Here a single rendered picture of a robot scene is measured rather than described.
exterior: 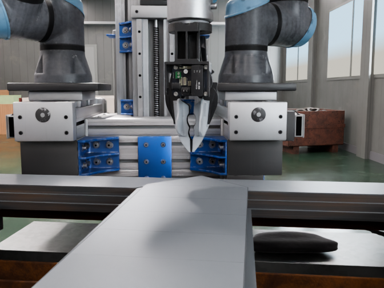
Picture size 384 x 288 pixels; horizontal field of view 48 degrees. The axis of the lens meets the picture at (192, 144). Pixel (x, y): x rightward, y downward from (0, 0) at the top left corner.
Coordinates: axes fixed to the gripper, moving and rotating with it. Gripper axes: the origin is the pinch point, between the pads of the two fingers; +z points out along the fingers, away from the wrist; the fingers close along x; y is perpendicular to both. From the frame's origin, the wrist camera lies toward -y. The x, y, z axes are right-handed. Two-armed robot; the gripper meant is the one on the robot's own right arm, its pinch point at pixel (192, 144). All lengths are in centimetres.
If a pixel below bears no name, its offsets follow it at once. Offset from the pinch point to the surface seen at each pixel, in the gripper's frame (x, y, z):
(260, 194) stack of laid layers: 11.8, 3.8, 7.8
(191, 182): -0.2, -1.1, 7.1
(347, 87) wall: 182, -674, -11
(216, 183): 4.4, -0.7, 7.1
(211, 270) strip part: 6.0, 36.2, 7.2
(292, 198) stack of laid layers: 17.1, 3.8, 8.3
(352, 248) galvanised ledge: 32.9, -18.8, 24.9
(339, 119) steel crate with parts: 165, -643, 40
